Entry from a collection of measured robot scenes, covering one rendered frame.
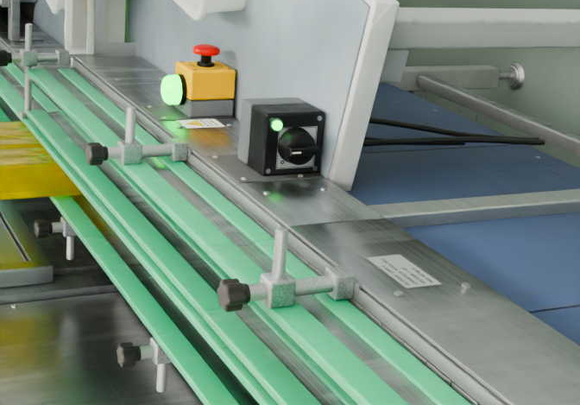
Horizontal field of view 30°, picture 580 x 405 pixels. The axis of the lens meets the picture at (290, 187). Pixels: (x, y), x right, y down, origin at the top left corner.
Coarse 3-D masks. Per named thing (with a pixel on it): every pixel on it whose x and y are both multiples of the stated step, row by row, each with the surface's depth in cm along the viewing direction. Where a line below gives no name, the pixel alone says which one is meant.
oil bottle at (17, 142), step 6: (0, 138) 184; (6, 138) 184; (12, 138) 184; (18, 138) 185; (24, 138) 185; (30, 138) 185; (0, 144) 180; (6, 144) 180; (12, 144) 181; (18, 144) 181; (24, 144) 182; (30, 144) 182; (36, 144) 182
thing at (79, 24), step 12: (72, 0) 210; (84, 0) 211; (72, 12) 211; (84, 12) 211; (72, 24) 211; (84, 24) 212; (72, 36) 212; (84, 36) 213; (72, 48) 212; (84, 48) 213
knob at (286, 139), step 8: (296, 128) 131; (288, 136) 130; (296, 136) 129; (304, 136) 130; (280, 144) 131; (288, 144) 129; (296, 144) 130; (304, 144) 130; (312, 144) 131; (280, 152) 131; (288, 152) 129; (296, 152) 129; (304, 152) 129; (312, 152) 130; (320, 152) 130; (288, 160) 130; (296, 160) 130; (304, 160) 131
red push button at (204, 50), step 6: (192, 48) 158; (198, 48) 157; (204, 48) 156; (210, 48) 157; (216, 48) 157; (204, 54) 156; (210, 54) 156; (216, 54) 157; (204, 60) 158; (210, 60) 158
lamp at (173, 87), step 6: (168, 78) 156; (174, 78) 156; (180, 78) 156; (162, 84) 157; (168, 84) 156; (174, 84) 156; (180, 84) 156; (162, 90) 157; (168, 90) 156; (174, 90) 156; (180, 90) 156; (186, 90) 156; (162, 96) 157; (168, 96) 156; (174, 96) 156; (180, 96) 156; (168, 102) 157; (174, 102) 157; (180, 102) 157
